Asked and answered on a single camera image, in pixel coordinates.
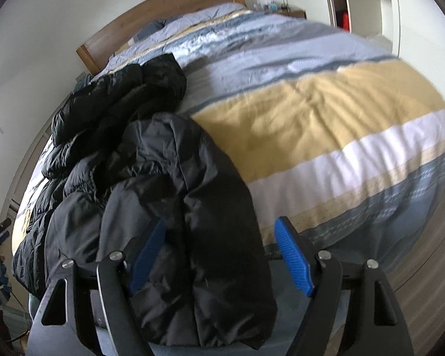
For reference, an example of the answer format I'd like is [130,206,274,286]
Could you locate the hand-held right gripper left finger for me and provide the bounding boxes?
[26,219,167,356]

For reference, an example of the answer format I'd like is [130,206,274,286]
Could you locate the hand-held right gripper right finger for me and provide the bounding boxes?
[274,216,414,356]

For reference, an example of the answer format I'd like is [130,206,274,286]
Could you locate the black puffer jacket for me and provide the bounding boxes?
[12,53,277,351]

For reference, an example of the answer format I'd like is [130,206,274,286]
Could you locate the blue folded clothes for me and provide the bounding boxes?
[74,73,93,90]

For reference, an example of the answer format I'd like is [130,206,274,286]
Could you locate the light blue bed sheet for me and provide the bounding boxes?
[28,252,342,356]

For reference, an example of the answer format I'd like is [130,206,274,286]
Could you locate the white slatted cabinet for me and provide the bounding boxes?
[5,96,73,227]

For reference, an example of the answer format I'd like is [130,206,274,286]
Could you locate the bed with striped duvet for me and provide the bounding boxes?
[13,2,445,268]

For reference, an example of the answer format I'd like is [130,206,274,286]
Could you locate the blue pillow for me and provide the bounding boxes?
[135,18,167,41]

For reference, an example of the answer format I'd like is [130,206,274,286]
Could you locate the wooden headboard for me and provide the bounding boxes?
[76,0,247,75]

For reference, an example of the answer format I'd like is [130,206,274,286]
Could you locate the white wardrobe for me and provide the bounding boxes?
[319,0,445,63]

